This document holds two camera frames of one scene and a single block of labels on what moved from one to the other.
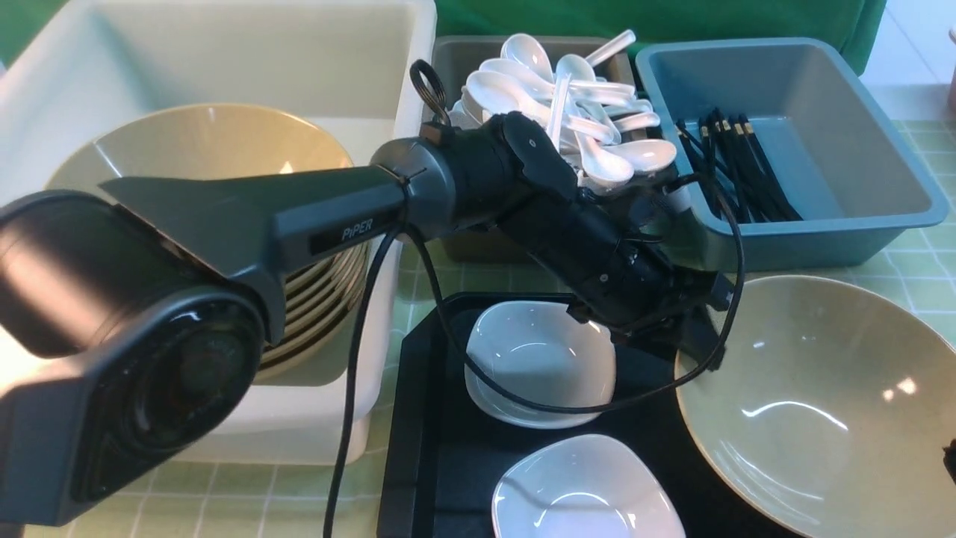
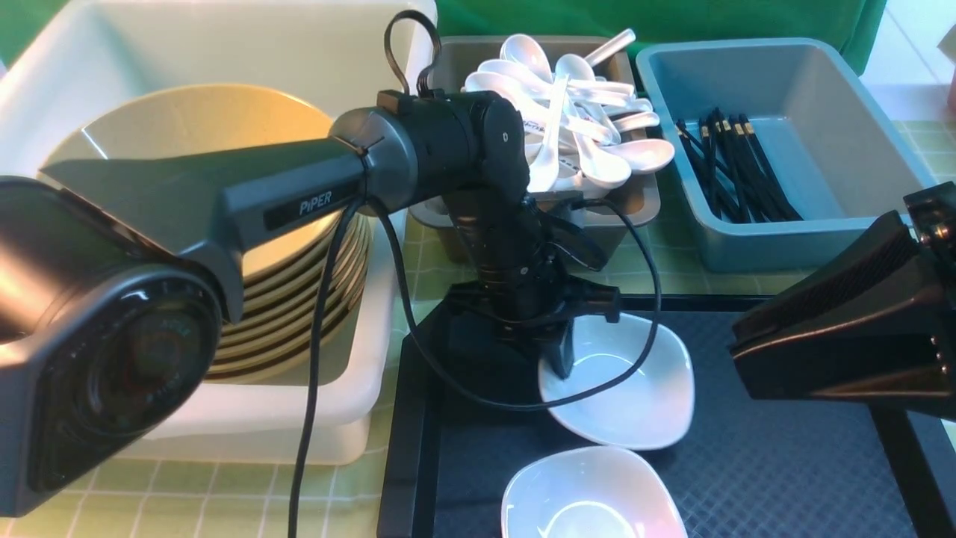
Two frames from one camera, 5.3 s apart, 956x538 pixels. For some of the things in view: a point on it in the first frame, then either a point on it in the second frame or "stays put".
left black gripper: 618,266 to 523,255
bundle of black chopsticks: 733,172 stays put
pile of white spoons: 590,118 stays put
